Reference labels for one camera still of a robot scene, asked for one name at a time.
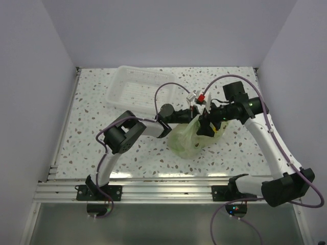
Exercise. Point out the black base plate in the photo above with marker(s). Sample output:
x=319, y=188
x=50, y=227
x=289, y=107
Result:
x=222, y=193
x=84, y=194

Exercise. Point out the white plastic mesh basket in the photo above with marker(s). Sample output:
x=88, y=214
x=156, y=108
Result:
x=137, y=89

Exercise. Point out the aluminium rail frame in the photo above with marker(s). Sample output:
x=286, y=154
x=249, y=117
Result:
x=165, y=200

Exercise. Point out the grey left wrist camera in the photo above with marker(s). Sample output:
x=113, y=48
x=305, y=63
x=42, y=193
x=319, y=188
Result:
x=192, y=98

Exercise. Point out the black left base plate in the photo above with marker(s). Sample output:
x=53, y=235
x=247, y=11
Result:
x=84, y=194

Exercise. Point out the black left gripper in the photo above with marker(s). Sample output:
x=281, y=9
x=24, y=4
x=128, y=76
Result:
x=193, y=112

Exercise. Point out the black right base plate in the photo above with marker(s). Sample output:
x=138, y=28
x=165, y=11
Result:
x=222, y=193

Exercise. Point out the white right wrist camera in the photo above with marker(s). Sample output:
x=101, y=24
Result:
x=203, y=100

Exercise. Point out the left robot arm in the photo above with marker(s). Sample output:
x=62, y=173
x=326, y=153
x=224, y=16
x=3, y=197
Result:
x=122, y=134

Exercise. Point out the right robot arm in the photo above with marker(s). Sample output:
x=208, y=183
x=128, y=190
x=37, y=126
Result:
x=289, y=181

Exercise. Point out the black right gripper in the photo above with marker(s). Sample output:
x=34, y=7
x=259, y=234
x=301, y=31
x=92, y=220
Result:
x=205, y=129

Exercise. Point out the light green avocado plastic bag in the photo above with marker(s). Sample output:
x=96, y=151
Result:
x=184, y=142

